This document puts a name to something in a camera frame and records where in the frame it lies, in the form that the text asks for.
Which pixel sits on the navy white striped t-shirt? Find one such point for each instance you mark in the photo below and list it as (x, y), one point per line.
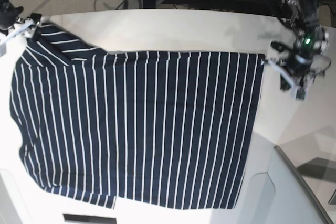
(167, 128)

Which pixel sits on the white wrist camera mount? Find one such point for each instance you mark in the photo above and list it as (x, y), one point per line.
(22, 28)
(298, 86)

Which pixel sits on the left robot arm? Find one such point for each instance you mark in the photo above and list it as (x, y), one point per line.
(311, 38)

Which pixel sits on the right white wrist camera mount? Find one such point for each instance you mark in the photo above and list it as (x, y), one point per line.
(22, 28)

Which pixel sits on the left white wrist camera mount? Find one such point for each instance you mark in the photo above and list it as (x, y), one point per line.
(298, 86)

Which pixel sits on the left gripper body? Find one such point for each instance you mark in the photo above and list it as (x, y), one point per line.
(298, 65)

